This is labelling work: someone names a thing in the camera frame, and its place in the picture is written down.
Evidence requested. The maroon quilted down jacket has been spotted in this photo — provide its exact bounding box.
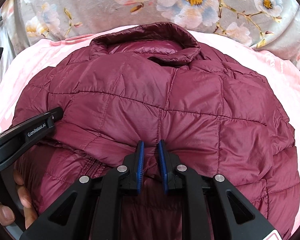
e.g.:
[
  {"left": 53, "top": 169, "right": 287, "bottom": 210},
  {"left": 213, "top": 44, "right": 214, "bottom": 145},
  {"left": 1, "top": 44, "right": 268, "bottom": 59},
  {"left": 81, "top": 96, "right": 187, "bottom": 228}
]
[{"left": 12, "top": 23, "right": 300, "bottom": 239}]

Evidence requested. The pink fleece blanket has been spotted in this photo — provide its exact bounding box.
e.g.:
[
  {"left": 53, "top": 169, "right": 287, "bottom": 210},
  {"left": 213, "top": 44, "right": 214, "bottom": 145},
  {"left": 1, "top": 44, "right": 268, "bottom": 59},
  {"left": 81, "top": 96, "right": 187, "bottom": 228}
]
[{"left": 0, "top": 31, "right": 300, "bottom": 232}]

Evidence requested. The grey floral bed sheet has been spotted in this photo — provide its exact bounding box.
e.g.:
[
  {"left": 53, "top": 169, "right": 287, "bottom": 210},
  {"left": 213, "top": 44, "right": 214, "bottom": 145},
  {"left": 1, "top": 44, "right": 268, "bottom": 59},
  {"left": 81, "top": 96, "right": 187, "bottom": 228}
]
[{"left": 0, "top": 0, "right": 300, "bottom": 70}]

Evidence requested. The person's left hand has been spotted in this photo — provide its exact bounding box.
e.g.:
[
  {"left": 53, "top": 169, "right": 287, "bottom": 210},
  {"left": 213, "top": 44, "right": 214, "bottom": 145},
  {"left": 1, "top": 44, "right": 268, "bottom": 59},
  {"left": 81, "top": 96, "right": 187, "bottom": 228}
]
[{"left": 0, "top": 170, "right": 38, "bottom": 229}]

